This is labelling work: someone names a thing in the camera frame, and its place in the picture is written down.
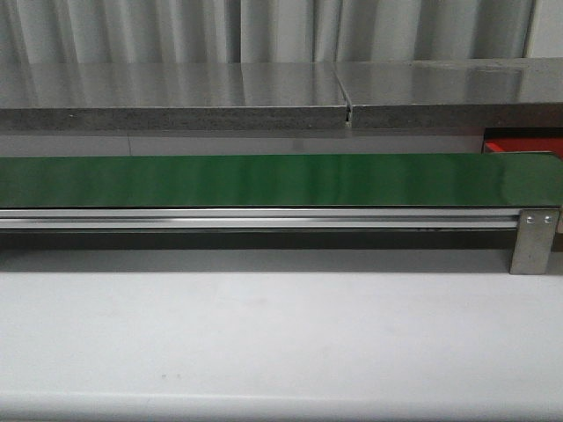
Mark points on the green conveyor belt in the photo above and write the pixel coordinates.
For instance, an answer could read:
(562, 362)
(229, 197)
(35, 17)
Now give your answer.
(340, 180)

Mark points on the red plastic tray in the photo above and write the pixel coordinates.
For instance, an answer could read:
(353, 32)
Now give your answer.
(552, 145)

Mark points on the grey stone shelf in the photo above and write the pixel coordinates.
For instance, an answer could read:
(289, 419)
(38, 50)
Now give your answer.
(489, 93)

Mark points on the white curtain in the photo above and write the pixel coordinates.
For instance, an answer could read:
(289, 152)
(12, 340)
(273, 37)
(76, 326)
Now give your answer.
(277, 31)

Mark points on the steel conveyor support bracket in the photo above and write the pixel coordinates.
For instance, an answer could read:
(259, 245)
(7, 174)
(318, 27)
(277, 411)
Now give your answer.
(536, 231)

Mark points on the aluminium conveyor frame rail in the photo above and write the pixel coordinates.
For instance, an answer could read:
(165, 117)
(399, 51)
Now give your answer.
(260, 218)

